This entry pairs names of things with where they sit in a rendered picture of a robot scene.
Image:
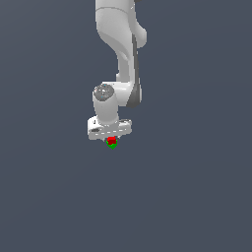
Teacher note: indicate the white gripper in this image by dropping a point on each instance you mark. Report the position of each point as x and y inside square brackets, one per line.
[110, 129]

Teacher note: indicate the red cube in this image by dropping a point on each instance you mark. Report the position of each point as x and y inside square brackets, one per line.
[111, 140]

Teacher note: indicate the green cube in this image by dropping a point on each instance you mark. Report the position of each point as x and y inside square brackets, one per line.
[112, 145]

